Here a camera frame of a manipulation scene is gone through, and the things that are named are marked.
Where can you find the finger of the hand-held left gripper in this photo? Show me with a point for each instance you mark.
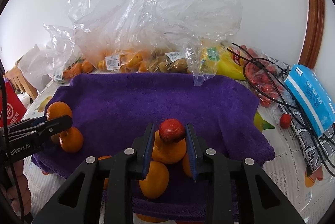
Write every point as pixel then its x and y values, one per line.
pixel 60 123
pixel 39 121

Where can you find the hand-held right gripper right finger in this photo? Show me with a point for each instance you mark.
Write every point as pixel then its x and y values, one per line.
pixel 192 156

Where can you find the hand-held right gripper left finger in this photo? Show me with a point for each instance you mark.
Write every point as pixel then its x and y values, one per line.
pixel 146 158

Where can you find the small orange mandarin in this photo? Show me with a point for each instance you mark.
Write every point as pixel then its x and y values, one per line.
pixel 187 165

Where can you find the large orange mandarin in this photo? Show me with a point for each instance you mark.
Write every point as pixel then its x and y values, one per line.
pixel 168 152

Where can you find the small red jujube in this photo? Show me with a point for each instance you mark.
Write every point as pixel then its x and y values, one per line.
pixel 171 131

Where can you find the person's left hand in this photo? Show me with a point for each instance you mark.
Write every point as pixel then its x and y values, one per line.
pixel 23 195

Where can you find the red paper bag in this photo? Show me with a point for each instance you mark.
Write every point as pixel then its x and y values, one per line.
pixel 10 106

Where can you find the wooden chair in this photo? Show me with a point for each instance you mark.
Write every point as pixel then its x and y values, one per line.
pixel 19 80

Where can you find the white plastic bag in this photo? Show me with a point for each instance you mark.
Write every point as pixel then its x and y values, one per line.
pixel 31 64

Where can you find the purple towel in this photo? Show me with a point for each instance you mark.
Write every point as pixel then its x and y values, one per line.
pixel 157 98

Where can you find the clear plastic bag of mandarins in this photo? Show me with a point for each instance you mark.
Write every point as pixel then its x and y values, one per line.
pixel 68 56

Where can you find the white printed lace tablecloth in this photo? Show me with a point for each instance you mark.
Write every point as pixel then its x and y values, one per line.
pixel 282 177

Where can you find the yellow snack package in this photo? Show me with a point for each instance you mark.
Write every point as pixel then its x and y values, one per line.
pixel 227 64

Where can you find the red cherry tomato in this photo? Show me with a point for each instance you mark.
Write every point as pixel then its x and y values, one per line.
pixel 285 120

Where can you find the bag of red cherry tomatoes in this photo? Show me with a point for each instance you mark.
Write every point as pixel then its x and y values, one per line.
pixel 264 80

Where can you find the clear plastic bag of kumquats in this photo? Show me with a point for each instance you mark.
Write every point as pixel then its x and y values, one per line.
pixel 112 30

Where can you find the grey patterned flat box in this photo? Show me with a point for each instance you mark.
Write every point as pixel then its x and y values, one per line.
pixel 306 145

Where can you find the blue tissue pack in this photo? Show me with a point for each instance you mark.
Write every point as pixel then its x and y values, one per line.
pixel 310 98

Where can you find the clear plastic bag of longans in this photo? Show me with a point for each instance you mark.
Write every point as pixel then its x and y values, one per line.
pixel 193 17

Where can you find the brown wooden door frame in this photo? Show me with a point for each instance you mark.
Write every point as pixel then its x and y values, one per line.
pixel 314 30

